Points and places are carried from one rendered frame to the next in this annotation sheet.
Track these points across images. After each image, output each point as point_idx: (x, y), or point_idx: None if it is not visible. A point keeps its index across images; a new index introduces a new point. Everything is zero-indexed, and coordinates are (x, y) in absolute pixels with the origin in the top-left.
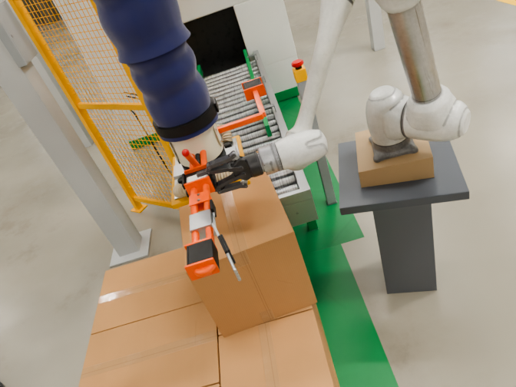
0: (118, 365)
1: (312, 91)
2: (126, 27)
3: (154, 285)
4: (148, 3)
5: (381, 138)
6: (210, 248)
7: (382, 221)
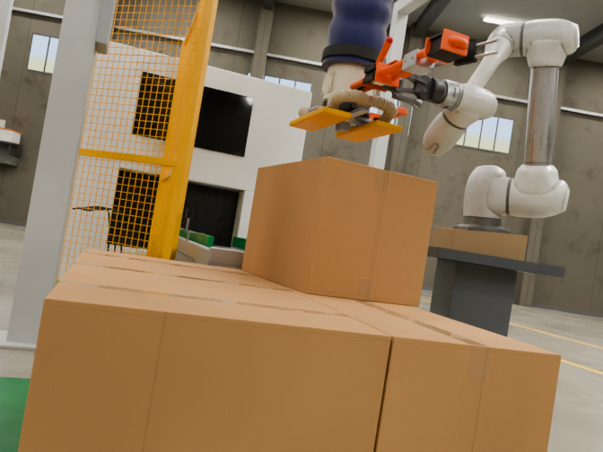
0: (142, 272)
1: None
2: None
3: (175, 265)
4: None
5: (480, 206)
6: None
7: (458, 307)
